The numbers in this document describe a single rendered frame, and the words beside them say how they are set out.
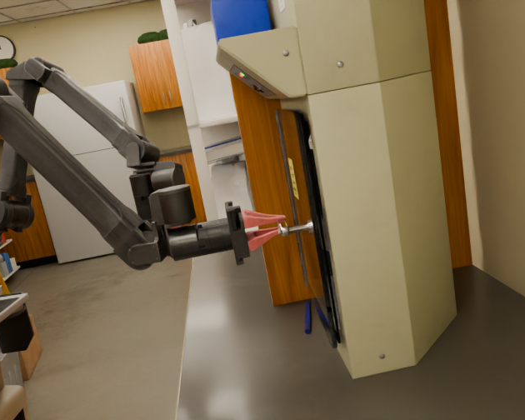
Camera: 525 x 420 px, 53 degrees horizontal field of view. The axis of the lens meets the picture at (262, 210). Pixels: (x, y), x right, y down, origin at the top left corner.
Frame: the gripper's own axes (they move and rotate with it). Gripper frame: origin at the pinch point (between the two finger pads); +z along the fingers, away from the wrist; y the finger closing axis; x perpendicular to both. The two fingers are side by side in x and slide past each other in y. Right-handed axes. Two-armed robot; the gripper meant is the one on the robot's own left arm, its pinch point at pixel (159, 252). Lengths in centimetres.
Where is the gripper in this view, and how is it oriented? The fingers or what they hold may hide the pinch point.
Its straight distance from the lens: 129.6
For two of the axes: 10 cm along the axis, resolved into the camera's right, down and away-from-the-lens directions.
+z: 1.8, 9.6, 2.1
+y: 9.8, -2.0, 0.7
